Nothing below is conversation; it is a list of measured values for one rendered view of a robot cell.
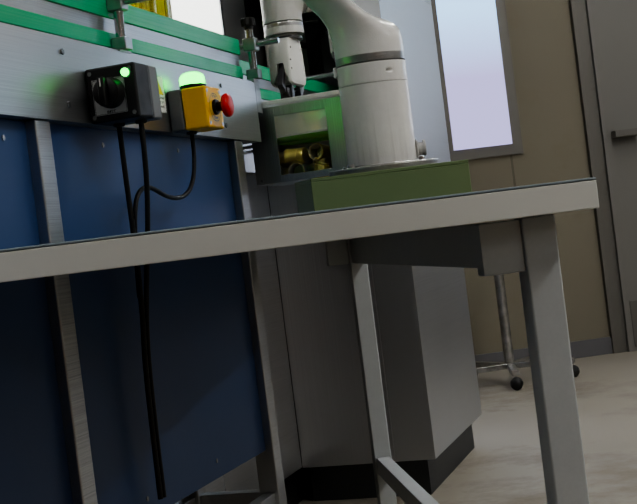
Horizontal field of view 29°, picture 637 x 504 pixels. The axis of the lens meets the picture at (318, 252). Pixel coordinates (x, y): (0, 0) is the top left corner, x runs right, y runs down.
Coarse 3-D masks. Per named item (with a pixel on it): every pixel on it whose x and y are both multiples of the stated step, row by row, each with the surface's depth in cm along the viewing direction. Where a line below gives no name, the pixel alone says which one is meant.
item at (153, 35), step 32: (0, 0) 166; (32, 0) 175; (64, 0) 183; (96, 0) 193; (64, 32) 182; (96, 32) 192; (128, 32) 203; (160, 32) 215; (192, 32) 228; (192, 64) 227; (224, 64) 242
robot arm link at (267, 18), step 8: (264, 0) 263; (272, 0) 261; (280, 0) 261; (288, 0) 261; (296, 0) 262; (264, 8) 263; (272, 8) 261; (280, 8) 261; (288, 8) 261; (296, 8) 263; (304, 8) 265; (264, 16) 263; (272, 16) 262; (280, 16) 261; (288, 16) 261; (296, 16) 262; (264, 24) 264
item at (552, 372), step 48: (384, 240) 241; (432, 240) 197; (480, 240) 143; (528, 240) 144; (528, 288) 144; (528, 336) 147; (384, 432) 290; (576, 432) 144; (384, 480) 282; (576, 480) 144
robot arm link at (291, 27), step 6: (270, 24) 262; (276, 24) 261; (282, 24) 261; (288, 24) 261; (294, 24) 262; (300, 24) 263; (264, 30) 264; (270, 30) 262; (276, 30) 261; (282, 30) 261; (288, 30) 261; (294, 30) 262; (300, 30) 263; (270, 36) 264; (276, 36) 263
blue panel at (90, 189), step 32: (0, 128) 163; (64, 128) 179; (96, 128) 188; (0, 160) 162; (64, 160) 178; (96, 160) 187; (128, 160) 197; (160, 160) 209; (224, 160) 237; (0, 192) 161; (32, 192) 168; (64, 192) 177; (96, 192) 186; (192, 192) 220; (224, 192) 235; (0, 224) 160; (32, 224) 167; (64, 224) 176; (96, 224) 185; (128, 224) 195; (160, 224) 206; (192, 224) 219
